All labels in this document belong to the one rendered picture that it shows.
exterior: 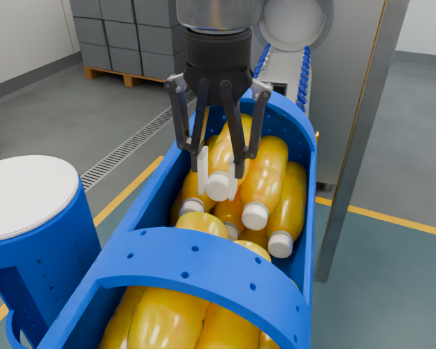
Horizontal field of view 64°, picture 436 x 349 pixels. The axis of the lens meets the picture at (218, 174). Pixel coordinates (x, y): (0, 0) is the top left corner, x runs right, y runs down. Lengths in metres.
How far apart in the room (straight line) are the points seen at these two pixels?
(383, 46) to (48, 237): 1.07
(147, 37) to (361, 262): 2.78
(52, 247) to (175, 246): 0.46
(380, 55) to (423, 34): 3.87
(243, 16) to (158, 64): 3.37
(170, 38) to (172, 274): 3.32
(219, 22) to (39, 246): 0.56
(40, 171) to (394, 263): 1.80
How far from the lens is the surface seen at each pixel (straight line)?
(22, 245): 0.76
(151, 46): 3.72
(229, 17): 0.37
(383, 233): 2.29
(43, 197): 0.80
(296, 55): 1.93
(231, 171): 0.48
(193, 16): 0.38
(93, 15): 4.08
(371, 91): 1.31
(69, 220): 0.78
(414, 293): 2.06
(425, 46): 5.17
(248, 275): 0.35
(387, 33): 1.25
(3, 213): 0.80
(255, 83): 0.42
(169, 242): 0.36
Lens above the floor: 1.50
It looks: 36 degrees down
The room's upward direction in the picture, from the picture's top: straight up
